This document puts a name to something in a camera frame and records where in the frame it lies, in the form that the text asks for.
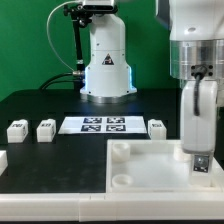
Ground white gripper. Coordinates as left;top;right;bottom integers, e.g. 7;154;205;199
180;81;218;154

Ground white square table top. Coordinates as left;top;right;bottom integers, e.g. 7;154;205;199
106;139;224;193

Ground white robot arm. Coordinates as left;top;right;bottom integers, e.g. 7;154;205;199
80;0;224;154

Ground white sheet with fiducial markers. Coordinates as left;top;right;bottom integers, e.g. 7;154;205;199
59;116;146;134

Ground white left fence block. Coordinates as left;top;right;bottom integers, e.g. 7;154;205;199
0;151;8;176

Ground white front fence rail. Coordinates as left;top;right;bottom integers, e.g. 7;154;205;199
0;192;224;222

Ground black cables at base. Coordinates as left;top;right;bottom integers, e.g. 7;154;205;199
39;70;87;91

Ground grey camera on mount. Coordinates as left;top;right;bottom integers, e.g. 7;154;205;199
82;0;117;13

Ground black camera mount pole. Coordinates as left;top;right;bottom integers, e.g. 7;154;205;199
63;4;92;88

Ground grey cable loop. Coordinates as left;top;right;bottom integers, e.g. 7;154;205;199
46;0;82;74

